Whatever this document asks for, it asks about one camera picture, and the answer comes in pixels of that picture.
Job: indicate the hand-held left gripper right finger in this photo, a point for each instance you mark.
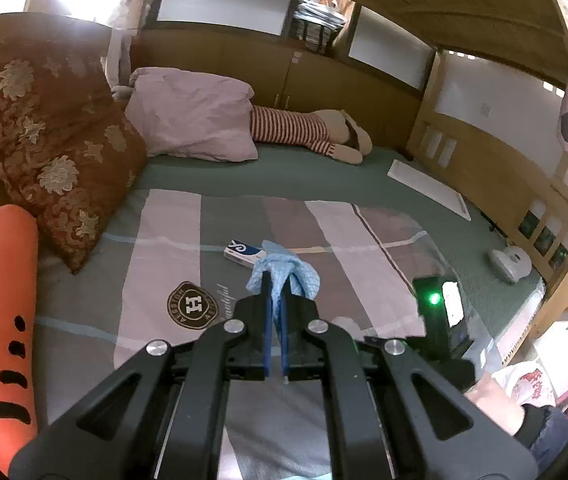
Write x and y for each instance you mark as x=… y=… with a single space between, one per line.
x=285 y=332

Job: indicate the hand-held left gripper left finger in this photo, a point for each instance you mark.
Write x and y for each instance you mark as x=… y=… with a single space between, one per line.
x=266 y=332

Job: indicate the light blue cloth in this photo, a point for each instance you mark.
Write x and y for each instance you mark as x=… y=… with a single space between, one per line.
x=284 y=265

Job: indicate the blue and white box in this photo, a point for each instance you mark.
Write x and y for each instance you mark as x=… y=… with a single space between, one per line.
x=244 y=254

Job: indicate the person's right hand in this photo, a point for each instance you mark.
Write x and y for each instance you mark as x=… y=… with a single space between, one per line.
x=494 y=402

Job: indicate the white round device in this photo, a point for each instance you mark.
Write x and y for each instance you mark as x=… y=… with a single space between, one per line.
x=511 y=262

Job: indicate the flat white board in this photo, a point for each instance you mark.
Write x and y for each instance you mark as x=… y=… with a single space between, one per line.
x=429 y=190

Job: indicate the small dark photo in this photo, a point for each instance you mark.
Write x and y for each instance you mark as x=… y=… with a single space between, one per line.
x=559 y=257
x=544 y=240
x=529 y=222

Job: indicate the striped pink grey blanket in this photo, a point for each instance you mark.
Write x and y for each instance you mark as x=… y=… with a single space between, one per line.
x=163 y=240

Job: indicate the green bed sheet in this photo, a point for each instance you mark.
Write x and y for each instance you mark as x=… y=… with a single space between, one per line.
x=314 y=175

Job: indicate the striped plush doll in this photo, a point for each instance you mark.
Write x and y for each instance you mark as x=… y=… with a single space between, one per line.
x=289 y=127

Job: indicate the pink pillow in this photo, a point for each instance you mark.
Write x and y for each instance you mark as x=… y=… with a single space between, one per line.
x=193 y=110

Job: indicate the wooden headboard cabinet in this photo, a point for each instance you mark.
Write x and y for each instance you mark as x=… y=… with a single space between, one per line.
x=264 y=65

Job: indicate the brown floral cushion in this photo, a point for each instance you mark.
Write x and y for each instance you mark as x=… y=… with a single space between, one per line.
x=53 y=145

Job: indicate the white plush toy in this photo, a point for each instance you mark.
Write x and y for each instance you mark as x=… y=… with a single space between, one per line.
x=116 y=70

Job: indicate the stack of papers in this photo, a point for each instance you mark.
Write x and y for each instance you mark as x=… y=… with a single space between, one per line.
x=319 y=15

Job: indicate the white wall socket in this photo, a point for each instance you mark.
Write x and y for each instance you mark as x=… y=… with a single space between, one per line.
x=486 y=110

